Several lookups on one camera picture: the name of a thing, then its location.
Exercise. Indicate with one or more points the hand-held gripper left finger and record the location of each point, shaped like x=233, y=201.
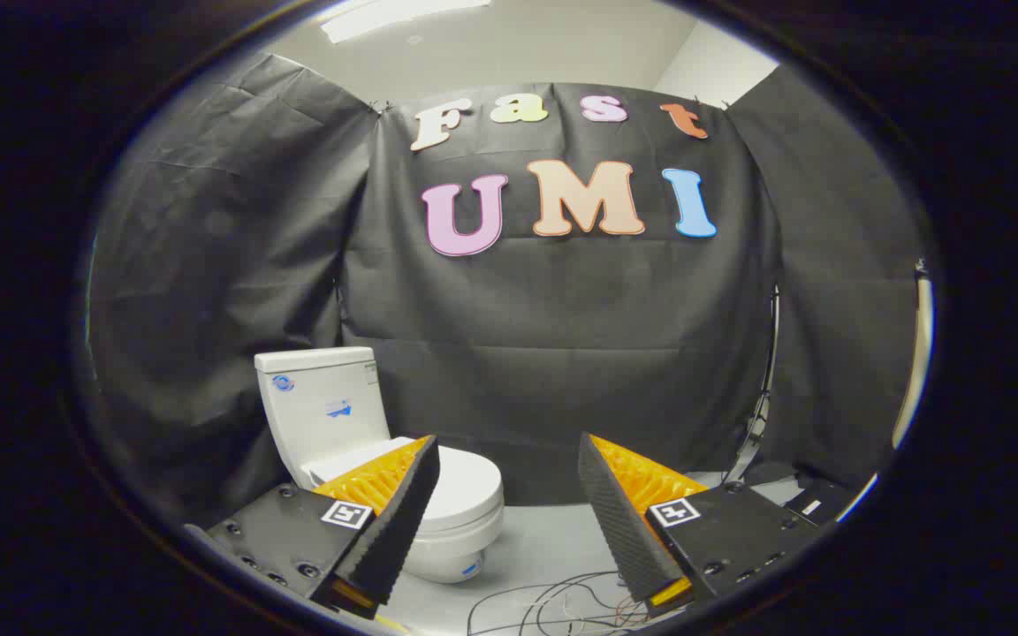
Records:
x=398, y=530

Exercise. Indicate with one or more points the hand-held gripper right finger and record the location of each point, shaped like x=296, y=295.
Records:
x=619, y=530

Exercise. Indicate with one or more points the black box with white label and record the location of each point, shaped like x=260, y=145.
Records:
x=818, y=503

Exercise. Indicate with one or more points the thin metal stand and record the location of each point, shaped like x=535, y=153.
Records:
x=765, y=389

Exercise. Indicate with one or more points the white toilet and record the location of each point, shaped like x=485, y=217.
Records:
x=319, y=406

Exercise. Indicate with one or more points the white toilet lid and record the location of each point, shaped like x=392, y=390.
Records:
x=469, y=486

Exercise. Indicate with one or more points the black backdrop cloth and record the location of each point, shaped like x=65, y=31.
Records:
x=562, y=336

